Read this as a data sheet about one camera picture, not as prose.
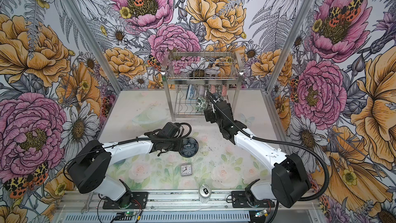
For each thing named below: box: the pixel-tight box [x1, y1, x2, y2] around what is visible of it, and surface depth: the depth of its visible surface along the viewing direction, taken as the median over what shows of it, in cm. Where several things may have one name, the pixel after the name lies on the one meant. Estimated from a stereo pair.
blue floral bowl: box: [185, 84, 196, 100], surface depth 107 cm
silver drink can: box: [198, 183, 212, 204], surface depth 66 cm
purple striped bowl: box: [198, 84, 206, 97], surface depth 109 cm
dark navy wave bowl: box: [178, 137, 199, 158], surface depth 91 cm
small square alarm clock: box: [180, 162, 193, 177], surface depth 83 cm
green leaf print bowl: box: [195, 97, 208, 113], surface depth 101 cm
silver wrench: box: [80, 191, 94, 215], surface depth 74 cm
